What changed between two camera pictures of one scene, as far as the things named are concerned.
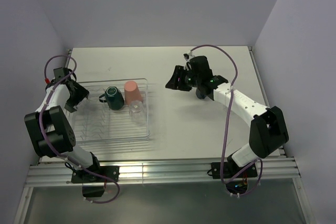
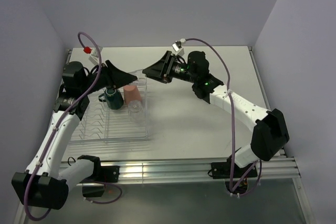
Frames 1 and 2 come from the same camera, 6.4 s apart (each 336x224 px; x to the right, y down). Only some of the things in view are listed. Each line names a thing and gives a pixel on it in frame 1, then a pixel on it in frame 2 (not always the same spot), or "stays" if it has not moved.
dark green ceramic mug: [113, 97] stays
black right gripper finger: [177, 81] -> [162, 70]
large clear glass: [136, 110] stays
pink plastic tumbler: [132, 92] stays
